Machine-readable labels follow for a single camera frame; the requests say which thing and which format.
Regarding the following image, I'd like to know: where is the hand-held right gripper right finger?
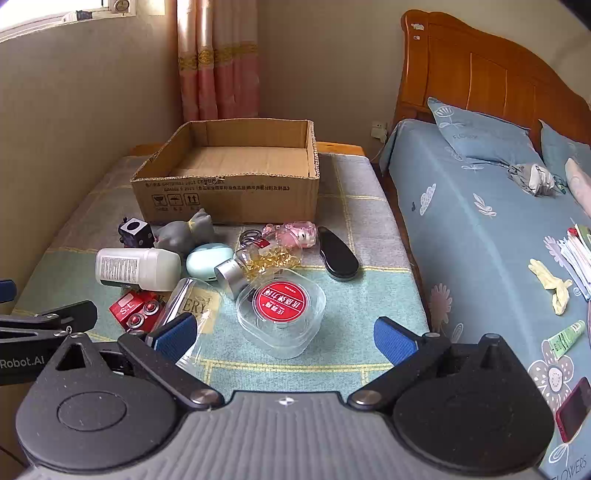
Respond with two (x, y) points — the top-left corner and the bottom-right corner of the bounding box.
(347, 316), (529, 411)

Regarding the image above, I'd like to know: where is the window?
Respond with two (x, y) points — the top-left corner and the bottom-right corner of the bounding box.
(0, 0), (137, 33)

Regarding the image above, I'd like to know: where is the glass bottle of yellow capsules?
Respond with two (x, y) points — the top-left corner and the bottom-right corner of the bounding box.
(213, 240), (303, 296)

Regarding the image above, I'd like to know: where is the green tube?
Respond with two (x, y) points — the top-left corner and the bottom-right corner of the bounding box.
(541, 320), (587, 361)

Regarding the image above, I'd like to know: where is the pink bottle keychain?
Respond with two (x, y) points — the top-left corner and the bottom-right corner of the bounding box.
(239, 220), (319, 254)

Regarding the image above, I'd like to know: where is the crumpled grey cloth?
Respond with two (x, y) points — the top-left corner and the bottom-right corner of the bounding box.
(508, 162), (557, 197)

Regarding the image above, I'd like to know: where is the grey animal figurine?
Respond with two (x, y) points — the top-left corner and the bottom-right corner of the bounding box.
(152, 209), (215, 256)

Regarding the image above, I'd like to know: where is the white plastic bottle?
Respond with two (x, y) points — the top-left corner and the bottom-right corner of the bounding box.
(95, 248), (182, 292)

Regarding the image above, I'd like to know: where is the brown cardboard box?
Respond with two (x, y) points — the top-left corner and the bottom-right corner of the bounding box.
(130, 119), (321, 226)

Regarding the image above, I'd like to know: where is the pink patterned curtain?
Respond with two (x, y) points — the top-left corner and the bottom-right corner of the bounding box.
(177, 0), (260, 121)

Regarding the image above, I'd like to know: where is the stack of papers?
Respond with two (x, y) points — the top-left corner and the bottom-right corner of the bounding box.
(556, 224), (591, 301)

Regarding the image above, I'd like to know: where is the small red box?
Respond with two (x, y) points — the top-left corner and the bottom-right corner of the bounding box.
(109, 291), (164, 332)

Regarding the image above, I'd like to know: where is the yellow rubber glove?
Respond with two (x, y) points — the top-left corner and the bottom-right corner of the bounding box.
(529, 258), (574, 316)

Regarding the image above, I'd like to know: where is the wooden table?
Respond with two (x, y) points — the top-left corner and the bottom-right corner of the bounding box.
(129, 142), (368, 158)

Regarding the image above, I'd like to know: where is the blue floral pillow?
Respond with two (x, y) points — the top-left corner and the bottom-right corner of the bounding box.
(427, 97), (546, 168)
(539, 119), (591, 185)

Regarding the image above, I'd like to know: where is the blue floral bed sheet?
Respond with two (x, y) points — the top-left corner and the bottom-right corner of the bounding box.
(379, 119), (591, 480)

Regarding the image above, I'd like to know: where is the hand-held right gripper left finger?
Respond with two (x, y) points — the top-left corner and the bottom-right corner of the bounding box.
(34, 312), (225, 414)

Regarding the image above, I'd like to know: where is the mint green earbuds case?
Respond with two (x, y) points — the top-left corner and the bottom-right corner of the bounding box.
(186, 243), (235, 281)

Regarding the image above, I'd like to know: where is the black dice cube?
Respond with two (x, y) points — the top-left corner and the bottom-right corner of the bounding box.
(118, 216), (154, 249)

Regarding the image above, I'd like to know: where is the red smartphone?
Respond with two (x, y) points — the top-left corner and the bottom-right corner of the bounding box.
(555, 376), (591, 444)

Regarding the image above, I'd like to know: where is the pale pink cushion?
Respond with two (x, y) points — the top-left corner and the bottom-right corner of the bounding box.
(566, 158), (591, 204)

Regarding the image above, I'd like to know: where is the wooden bed headboard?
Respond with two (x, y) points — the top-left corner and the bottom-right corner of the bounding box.
(392, 10), (591, 153)

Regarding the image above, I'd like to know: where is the clear container with red lid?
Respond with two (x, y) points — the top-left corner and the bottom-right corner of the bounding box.
(236, 279), (327, 360)

